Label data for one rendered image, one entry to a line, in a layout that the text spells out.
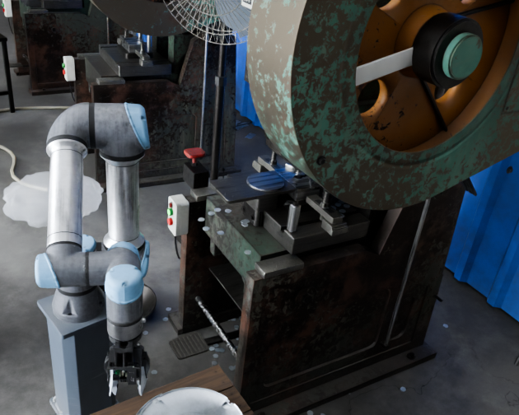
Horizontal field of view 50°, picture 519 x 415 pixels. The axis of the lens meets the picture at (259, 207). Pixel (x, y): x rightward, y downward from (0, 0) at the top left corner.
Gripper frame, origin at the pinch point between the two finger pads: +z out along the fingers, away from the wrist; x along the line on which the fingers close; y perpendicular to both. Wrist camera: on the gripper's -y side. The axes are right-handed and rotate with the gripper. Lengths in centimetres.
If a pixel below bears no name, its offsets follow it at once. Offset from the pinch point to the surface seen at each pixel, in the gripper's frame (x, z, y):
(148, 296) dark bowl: 0, 49, -94
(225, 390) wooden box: 25.6, 19.0, -15.4
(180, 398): 12.9, 16.3, -10.7
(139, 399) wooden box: 1.7, 19.0, -12.8
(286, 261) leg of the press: 43, -10, -38
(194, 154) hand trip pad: 16, -22, -86
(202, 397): 18.8, 16.3, -10.9
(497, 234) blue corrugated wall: 157, 19, -104
